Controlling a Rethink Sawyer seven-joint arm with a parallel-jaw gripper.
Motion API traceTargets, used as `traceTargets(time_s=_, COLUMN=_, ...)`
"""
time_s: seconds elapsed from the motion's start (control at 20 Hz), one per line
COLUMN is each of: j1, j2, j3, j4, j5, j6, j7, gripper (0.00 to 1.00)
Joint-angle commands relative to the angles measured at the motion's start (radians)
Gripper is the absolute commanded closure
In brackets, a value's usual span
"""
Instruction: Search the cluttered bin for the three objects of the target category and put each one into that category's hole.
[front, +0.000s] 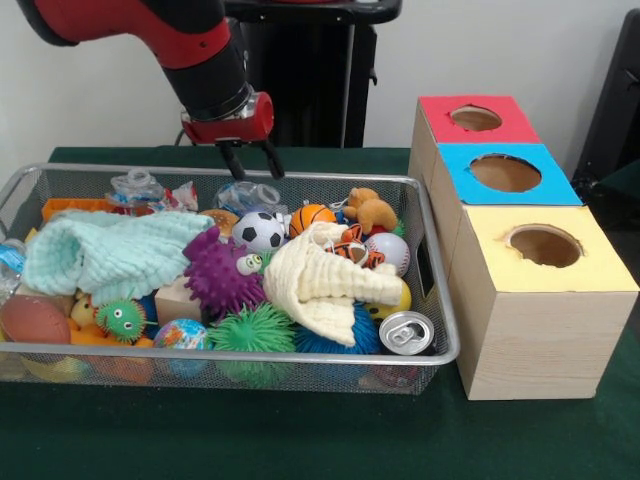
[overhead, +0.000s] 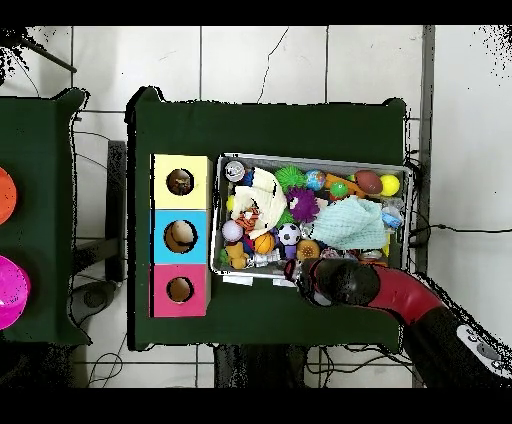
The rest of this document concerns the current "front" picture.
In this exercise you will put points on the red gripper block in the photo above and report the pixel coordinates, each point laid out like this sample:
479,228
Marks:
235,127

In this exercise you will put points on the pale yellow cloth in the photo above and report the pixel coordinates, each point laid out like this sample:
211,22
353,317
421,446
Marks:
310,285

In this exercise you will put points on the tiger plush toy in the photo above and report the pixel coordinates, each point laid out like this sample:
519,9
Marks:
358,250

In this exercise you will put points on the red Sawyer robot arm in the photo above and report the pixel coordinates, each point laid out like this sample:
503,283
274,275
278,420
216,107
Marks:
170,35

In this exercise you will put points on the clear mesh bin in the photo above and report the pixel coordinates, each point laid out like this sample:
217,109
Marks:
60,180

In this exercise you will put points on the small soccer ball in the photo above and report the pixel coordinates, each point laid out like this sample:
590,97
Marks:
258,230

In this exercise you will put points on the small orange basketball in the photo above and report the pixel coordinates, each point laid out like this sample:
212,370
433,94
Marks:
310,216

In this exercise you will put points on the purple spiky ball with eyes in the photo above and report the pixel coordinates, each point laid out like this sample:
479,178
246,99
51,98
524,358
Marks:
225,270

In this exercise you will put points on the orange bear plush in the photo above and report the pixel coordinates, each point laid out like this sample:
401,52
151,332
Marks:
370,212

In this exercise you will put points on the white ball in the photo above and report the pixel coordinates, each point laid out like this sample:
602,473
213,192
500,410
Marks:
392,252

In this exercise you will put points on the mint green cloth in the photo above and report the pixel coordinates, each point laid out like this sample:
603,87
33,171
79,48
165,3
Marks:
110,250

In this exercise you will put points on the large green spiky ball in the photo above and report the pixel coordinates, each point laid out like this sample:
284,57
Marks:
252,330

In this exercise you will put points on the silver drink can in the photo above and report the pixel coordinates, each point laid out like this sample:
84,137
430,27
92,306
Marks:
405,333

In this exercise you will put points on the dark green table cloth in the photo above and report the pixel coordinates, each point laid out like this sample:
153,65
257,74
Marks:
300,440

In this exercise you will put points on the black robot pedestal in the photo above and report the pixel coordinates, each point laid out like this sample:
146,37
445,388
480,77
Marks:
320,90

